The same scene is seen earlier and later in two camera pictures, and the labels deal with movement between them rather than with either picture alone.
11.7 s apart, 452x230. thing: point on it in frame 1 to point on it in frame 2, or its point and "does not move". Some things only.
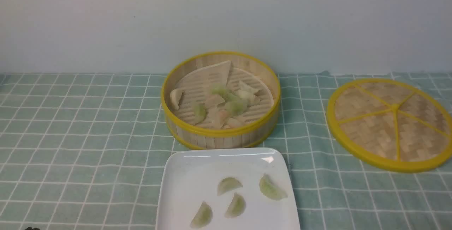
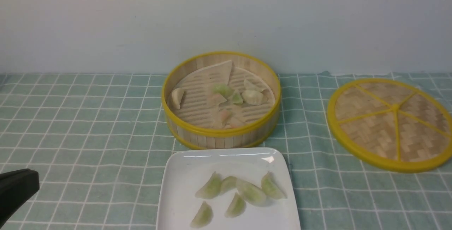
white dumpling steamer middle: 212,101 does not move
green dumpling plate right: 270,189 does not move
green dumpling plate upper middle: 227,184 does not move
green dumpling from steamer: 200,112 to 211,189
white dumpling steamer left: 176,95 does not move
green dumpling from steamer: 236,107 to 251,193
